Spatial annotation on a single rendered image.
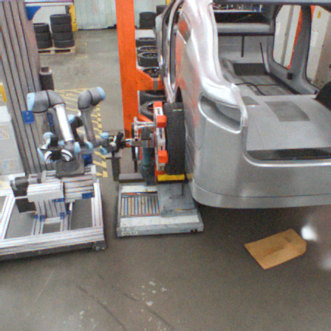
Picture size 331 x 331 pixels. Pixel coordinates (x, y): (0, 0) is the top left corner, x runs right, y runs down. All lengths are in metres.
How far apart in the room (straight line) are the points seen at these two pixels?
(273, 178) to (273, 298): 1.11
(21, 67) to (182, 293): 2.07
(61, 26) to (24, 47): 8.44
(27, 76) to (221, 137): 1.45
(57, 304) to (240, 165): 1.74
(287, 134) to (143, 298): 1.83
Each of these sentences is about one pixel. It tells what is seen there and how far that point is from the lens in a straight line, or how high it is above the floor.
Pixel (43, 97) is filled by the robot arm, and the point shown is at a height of 1.44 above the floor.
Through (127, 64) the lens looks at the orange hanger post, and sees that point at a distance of 3.14.
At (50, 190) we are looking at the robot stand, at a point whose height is 0.73.
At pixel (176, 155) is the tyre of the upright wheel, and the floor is 0.87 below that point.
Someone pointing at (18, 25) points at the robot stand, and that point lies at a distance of 2.44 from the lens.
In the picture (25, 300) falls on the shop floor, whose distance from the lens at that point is 2.84.
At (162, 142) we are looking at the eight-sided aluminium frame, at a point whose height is 0.96.
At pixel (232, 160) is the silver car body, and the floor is 1.20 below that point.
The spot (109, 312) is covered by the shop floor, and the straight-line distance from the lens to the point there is 2.61.
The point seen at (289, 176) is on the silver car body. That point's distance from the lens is 2.05.
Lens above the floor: 2.16
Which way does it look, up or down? 32 degrees down
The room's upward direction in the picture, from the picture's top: straight up
